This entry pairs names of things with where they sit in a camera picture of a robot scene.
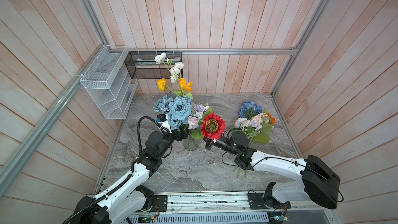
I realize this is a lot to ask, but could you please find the clear grey glass vase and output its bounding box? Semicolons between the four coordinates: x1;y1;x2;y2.
182;134;202;151

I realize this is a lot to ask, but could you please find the red flower stem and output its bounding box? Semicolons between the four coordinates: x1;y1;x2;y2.
191;107;226;142

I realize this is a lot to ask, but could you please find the teal blue rose bunch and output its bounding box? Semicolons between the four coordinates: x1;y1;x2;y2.
154;96;193;130

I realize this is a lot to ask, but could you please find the pink lilac mixed bouquet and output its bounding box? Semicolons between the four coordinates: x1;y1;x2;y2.
188;103;209;130

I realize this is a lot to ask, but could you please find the yellow orange flower stem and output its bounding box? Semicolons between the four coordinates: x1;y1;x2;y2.
157;78;193;100

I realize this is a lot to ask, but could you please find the white flower stem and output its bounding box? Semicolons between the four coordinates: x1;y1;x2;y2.
154;52;185;83

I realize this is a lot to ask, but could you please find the blue purple glass vase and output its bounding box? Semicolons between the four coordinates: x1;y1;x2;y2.
167;91;177;99

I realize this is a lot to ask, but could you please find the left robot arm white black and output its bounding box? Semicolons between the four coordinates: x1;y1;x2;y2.
64;127;189;224

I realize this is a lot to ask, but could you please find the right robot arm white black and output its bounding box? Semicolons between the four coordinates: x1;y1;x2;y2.
203;131;344;209

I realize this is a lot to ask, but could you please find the pink hydrangea bouquet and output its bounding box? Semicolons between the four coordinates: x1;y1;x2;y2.
229;112;275;178

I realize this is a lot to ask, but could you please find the blue hydrangea stem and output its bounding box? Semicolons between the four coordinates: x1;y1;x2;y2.
237;101;264;119

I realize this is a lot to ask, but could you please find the electronics board with leds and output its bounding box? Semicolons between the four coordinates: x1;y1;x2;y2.
267;212;288;224

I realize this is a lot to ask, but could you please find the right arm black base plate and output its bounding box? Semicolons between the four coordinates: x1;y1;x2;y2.
247;190;291;210

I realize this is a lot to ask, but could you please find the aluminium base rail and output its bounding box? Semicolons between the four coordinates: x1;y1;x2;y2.
125;191;343;224

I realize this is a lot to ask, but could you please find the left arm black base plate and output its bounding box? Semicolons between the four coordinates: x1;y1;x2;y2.
145;195;168;213

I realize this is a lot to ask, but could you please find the white wire shelf rack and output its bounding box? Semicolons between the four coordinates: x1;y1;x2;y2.
80;45;138;120

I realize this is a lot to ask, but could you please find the black mesh wall basket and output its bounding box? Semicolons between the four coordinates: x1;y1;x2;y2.
124;51;182;79

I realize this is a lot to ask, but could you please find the horizontal aluminium frame bar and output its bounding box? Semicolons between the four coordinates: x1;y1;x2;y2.
109;45;298;56

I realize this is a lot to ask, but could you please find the left aluminium frame bar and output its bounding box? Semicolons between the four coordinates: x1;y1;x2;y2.
1;44;106;198

